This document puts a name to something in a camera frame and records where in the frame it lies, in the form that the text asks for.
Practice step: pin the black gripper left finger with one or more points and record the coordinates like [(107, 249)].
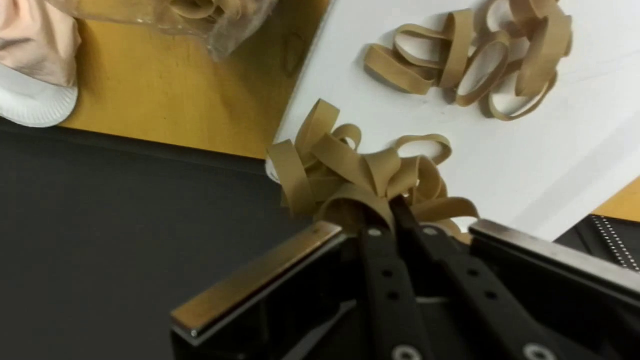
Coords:
[(394, 321)]

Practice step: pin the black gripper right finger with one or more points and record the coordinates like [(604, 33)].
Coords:
[(440, 267)]

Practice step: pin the rubber band bunch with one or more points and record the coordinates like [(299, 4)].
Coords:
[(325, 175)]

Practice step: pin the rubber band pile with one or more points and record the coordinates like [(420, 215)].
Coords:
[(502, 56)]

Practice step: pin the clear bag of rubber bands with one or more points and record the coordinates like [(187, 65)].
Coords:
[(219, 24)]

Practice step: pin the white plastic storage box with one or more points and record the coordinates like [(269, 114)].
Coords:
[(540, 173)]

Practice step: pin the white plate under cloth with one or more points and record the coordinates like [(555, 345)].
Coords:
[(32, 103)]

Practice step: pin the peach cloth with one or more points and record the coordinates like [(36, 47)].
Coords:
[(39, 41)]

